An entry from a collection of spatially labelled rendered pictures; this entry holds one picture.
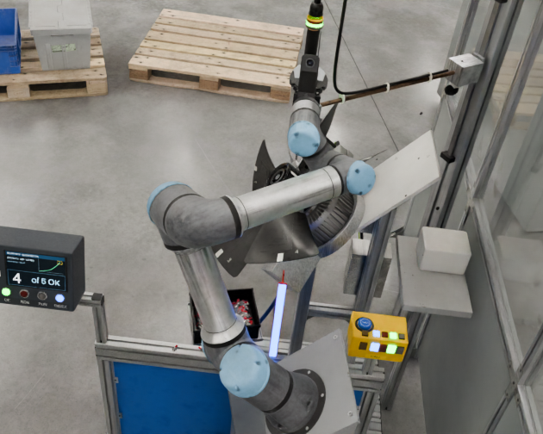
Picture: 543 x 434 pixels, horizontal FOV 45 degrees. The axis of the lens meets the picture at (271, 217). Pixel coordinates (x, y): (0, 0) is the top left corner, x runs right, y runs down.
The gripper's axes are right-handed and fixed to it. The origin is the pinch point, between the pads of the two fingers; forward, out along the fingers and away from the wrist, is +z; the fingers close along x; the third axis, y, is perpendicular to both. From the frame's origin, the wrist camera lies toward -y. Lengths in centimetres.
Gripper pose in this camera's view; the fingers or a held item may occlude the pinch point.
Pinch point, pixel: (309, 66)
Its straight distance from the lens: 186.9
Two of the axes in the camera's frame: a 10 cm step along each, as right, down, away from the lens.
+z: 0.8, -6.5, 7.6
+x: 9.9, 1.2, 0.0
